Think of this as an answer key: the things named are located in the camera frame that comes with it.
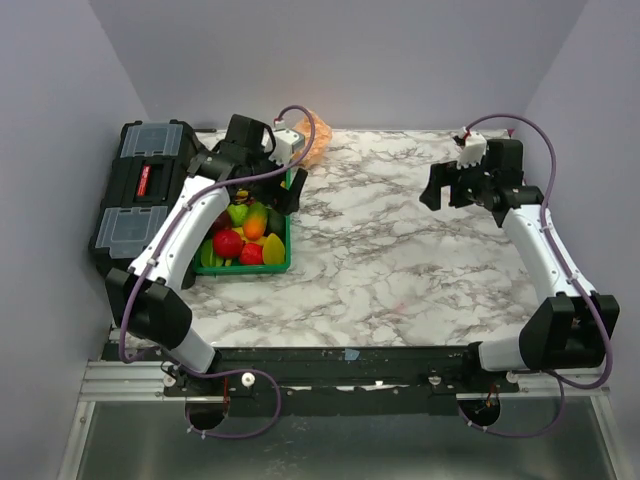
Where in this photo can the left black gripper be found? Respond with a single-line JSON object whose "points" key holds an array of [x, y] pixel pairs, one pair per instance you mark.
{"points": [[279, 198]]}

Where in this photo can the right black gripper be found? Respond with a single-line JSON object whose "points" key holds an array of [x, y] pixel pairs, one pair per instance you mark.
{"points": [[442, 175]]}

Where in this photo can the orange green fake mango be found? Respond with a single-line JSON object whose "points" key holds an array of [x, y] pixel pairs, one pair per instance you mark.
{"points": [[256, 221]]}

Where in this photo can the orange plastic bag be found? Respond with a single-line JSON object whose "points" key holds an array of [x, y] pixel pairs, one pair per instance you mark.
{"points": [[322, 139]]}

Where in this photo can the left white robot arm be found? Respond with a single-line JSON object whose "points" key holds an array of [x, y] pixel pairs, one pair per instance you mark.
{"points": [[144, 298]]}

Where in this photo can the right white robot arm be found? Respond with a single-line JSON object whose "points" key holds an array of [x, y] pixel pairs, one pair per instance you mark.
{"points": [[569, 327]]}

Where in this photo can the dark green fake avocado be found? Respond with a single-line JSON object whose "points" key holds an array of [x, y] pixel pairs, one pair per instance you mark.
{"points": [[276, 224]]}

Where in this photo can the light green fake fruit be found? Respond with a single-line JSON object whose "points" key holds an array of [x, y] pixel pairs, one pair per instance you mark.
{"points": [[238, 214]]}

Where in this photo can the yellow fake starfruit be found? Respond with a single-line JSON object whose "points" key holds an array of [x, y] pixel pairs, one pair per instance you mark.
{"points": [[273, 250]]}

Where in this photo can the dark red fake apple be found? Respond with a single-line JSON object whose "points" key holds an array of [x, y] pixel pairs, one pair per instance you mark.
{"points": [[222, 222]]}

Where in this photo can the red fake strawberry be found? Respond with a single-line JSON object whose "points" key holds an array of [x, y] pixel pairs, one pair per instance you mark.
{"points": [[251, 254]]}

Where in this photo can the green fake starfruit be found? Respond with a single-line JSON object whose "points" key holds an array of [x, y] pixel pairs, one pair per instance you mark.
{"points": [[208, 257]]}

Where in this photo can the green plastic basket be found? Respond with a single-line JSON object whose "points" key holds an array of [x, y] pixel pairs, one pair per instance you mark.
{"points": [[232, 266]]}

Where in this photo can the black tool box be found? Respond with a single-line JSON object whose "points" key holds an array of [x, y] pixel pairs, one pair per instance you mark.
{"points": [[145, 181]]}

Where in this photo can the blue tape piece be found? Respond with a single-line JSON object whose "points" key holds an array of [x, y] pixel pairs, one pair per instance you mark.
{"points": [[351, 354]]}

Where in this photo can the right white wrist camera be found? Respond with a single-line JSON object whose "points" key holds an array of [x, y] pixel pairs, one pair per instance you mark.
{"points": [[473, 146]]}

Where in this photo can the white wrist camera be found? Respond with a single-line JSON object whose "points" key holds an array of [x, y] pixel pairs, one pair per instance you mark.
{"points": [[288, 143], [473, 146]]}

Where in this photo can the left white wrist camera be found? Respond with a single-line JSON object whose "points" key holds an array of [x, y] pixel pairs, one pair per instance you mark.
{"points": [[288, 143]]}

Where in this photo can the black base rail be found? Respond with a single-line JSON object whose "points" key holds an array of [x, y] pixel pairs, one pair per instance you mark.
{"points": [[251, 387]]}

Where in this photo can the aluminium frame rail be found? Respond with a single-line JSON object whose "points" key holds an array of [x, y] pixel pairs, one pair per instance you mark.
{"points": [[111, 381]]}

